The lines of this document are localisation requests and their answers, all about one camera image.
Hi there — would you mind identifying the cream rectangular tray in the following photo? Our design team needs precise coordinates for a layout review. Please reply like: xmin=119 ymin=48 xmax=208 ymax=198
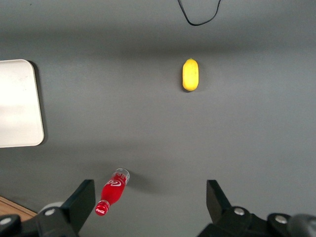
xmin=0 ymin=59 xmax=45 ymax=149

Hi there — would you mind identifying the wooden drawer cabinet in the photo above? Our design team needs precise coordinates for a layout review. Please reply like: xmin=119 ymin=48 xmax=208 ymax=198
xmin=0 ymin=196 xmax=36 ymax=221

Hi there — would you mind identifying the red cola bottle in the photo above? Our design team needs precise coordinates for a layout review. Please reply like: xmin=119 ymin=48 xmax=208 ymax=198
xmin=95 ymin=168 xmax=131 ymax=217

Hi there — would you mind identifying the thin black looped cable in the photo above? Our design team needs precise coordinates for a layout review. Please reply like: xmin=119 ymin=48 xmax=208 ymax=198
xmin=177 ymin=0 xmax=222 ymax=26

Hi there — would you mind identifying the yellow lemon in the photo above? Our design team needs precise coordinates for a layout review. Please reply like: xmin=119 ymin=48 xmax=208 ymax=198
xmin=182 ymin=58 xmax=199 ymax=92

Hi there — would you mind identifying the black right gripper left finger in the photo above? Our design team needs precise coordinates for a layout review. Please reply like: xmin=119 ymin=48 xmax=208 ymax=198
xmin=36 ymin=179 xmax=96 ymax=237

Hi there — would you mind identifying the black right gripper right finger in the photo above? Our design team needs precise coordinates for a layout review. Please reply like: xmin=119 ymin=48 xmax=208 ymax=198
xmin=197 ymin=179 xmax=253 ymax=237

